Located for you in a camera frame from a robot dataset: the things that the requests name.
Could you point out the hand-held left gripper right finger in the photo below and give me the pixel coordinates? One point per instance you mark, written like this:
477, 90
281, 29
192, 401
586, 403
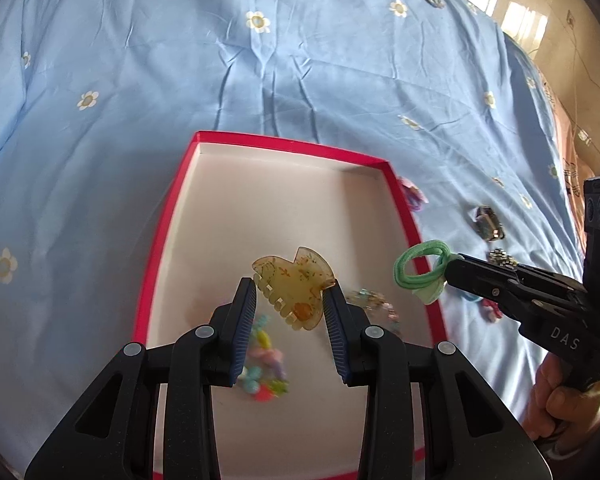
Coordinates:
332, 330

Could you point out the red shallow cardboard box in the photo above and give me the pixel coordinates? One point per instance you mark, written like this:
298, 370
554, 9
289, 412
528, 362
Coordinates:
280, 200

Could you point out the blue flower print blanket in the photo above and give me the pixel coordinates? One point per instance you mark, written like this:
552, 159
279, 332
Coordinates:
130, 85

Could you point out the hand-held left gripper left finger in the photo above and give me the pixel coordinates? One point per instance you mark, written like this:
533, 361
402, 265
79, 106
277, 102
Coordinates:
245, 320

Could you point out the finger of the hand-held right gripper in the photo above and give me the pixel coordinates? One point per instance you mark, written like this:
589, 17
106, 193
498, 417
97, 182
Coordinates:
480, 285
540, 277

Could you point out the amber hair claw clip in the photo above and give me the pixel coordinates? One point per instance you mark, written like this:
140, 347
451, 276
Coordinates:
295, 280

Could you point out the person's right hand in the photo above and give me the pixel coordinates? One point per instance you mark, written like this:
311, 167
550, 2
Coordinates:
555, 402

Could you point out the red hair clip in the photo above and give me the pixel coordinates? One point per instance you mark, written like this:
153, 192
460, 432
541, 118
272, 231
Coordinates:
491, 309

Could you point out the gold square wrist watch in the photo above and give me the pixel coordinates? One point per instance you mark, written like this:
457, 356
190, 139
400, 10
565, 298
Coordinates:
487, 222

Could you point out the silver rhinestone brooch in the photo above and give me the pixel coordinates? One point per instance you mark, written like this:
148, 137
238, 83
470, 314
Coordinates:
500, 257

